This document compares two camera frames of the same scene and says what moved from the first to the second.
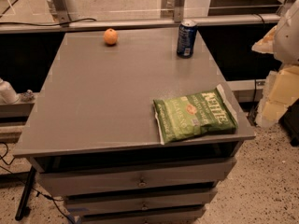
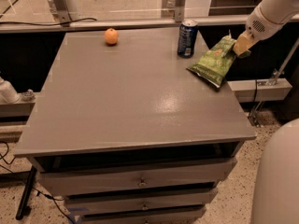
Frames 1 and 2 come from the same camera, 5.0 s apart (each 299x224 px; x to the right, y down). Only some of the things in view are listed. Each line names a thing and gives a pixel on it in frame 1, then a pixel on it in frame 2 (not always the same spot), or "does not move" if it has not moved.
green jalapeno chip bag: [185, 118] → [216, 63]
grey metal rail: [61, 23] does not move
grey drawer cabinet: [92, 131] does not move
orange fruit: [110, 36] does not move
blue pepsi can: [187, 38] does not move
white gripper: [287, 38] → [257, 24]
